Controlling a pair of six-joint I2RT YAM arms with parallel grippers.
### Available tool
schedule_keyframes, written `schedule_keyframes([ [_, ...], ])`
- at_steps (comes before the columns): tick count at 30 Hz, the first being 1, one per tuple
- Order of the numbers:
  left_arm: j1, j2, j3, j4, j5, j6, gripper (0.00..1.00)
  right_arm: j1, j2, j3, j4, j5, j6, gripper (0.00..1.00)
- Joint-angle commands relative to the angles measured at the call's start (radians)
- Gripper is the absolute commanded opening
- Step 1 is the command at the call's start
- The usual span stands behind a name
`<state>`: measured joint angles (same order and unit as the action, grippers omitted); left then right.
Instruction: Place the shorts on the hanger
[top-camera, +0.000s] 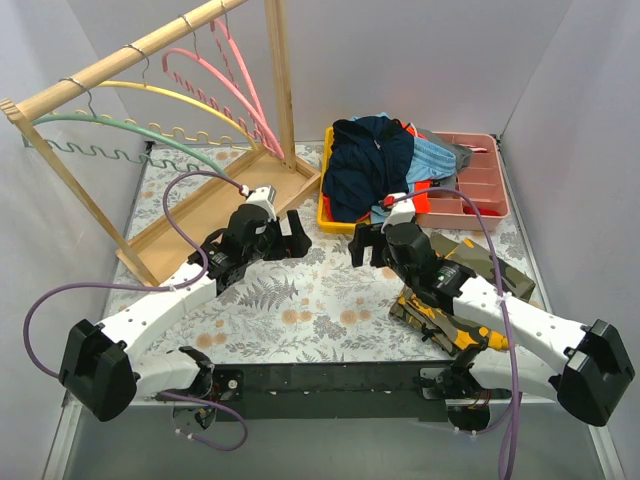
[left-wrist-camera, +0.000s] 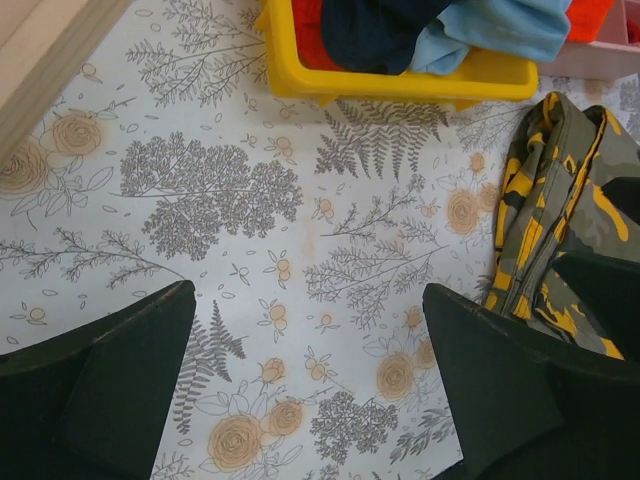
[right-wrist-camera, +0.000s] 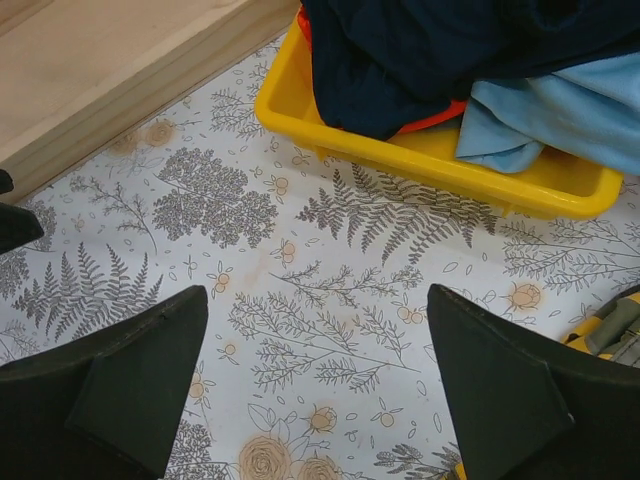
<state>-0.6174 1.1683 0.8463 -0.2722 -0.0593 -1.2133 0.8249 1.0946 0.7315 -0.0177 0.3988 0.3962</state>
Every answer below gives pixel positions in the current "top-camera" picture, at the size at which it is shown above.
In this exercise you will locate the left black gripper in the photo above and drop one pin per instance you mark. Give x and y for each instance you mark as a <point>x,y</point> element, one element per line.
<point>279,238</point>

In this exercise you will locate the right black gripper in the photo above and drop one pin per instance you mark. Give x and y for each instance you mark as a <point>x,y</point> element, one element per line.
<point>376,245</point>

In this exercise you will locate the navy blue shorts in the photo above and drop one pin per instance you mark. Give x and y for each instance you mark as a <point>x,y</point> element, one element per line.
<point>365,165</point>

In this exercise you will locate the green wavy hanger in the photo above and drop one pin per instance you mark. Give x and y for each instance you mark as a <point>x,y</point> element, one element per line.
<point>121,125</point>

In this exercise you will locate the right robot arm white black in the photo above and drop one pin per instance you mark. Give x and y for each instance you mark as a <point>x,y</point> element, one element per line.
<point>585,368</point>

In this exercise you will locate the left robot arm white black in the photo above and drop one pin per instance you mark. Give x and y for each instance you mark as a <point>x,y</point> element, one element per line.
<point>105,365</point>

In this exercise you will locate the light blue shorts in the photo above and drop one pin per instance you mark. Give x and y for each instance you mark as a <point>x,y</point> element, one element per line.
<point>387,155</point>

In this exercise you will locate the camouflage shorts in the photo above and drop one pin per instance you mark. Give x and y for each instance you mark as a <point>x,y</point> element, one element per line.
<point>455,334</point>

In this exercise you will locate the pink wavy hanger front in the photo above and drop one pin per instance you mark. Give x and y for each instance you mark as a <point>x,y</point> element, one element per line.
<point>227,82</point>

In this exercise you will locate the pink wavy hanger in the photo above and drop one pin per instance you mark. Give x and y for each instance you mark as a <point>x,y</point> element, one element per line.
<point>259,118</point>
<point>227,82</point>

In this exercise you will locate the yellow wavy hanger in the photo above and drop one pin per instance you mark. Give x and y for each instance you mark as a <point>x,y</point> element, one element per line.
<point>181,98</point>

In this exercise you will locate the pink wavy hanger rear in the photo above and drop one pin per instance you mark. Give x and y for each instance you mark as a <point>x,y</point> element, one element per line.
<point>259,118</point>

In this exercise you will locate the yellow plastic bin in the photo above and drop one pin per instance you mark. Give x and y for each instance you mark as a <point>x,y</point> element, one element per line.
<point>330,220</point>

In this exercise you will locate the red cloth in tray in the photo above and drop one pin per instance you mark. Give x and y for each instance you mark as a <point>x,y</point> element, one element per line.
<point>488,210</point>

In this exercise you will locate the grey garment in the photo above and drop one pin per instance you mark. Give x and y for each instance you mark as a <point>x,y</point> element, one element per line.
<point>462,152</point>

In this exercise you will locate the pink divided tray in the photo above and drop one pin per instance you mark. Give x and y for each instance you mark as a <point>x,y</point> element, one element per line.
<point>482,182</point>

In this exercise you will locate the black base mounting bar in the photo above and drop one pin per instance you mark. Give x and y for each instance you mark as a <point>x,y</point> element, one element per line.
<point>354,390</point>

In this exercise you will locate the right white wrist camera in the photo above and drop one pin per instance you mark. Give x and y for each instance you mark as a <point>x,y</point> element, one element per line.
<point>400,208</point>

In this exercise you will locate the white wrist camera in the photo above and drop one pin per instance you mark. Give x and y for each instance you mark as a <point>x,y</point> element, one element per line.
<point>400,208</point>
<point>264,197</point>

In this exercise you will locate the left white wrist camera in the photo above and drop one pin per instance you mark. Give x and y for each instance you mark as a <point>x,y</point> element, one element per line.
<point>264,197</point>

